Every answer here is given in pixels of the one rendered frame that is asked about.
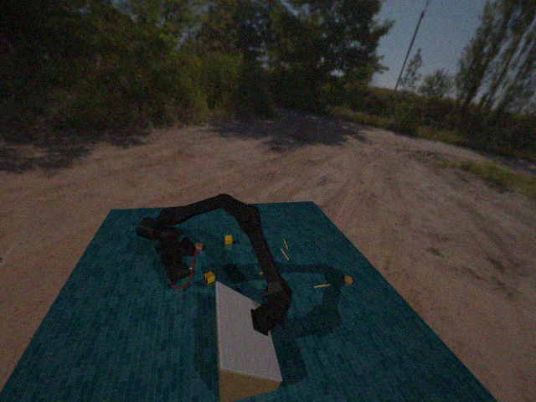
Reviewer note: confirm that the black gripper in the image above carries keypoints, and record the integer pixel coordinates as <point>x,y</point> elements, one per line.
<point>175,268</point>

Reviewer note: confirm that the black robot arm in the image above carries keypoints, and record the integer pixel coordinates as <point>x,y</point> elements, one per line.
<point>277,292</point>

